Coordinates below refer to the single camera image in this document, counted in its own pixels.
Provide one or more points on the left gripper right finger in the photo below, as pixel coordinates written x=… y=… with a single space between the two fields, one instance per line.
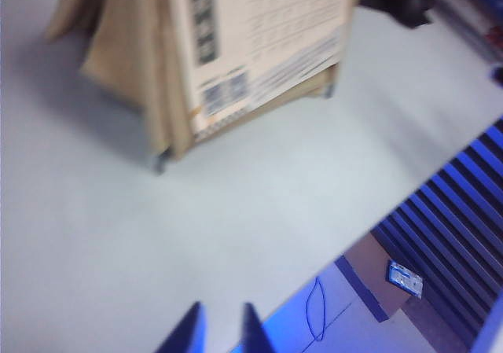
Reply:
x=253 y=335

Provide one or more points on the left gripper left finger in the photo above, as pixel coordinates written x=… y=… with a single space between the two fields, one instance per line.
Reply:
x=188 y=333

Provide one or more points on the beige canvas desk calendar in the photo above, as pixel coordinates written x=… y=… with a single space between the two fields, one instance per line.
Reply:
x=157 y=74

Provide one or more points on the brown cardboard sheet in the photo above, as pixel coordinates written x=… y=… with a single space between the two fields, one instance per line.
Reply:
x=369 y=274

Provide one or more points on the small blue plastic packet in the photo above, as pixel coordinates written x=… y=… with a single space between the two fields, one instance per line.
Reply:
x=404 y=279

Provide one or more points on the dark ribbed panel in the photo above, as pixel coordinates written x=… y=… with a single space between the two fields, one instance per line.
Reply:
x=463 y=211

